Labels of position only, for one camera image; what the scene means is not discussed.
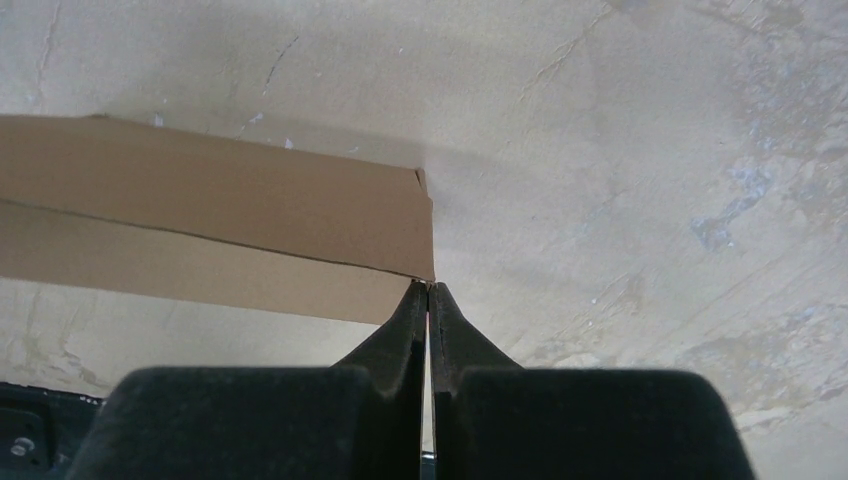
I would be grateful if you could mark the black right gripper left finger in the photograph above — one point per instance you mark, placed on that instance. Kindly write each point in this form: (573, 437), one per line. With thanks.
(359, 418)

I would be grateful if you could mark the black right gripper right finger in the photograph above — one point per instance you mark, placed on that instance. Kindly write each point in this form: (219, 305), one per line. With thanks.
(495, 419)

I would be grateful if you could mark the brown cardboard box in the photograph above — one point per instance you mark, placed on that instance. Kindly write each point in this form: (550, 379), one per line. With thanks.
(102, 203)

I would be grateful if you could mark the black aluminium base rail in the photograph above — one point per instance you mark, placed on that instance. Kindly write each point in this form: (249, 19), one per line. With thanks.
(42, 430)

